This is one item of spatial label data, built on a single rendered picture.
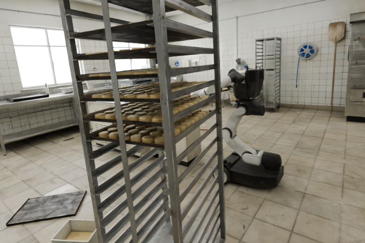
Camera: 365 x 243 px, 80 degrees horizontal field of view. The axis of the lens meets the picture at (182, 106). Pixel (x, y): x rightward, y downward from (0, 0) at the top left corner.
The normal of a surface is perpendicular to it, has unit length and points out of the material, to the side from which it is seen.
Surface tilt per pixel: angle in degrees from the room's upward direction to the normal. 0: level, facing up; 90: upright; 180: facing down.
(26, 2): 90
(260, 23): 90
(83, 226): 90
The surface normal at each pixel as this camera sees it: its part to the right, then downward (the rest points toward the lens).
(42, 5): 0.80, 0.07
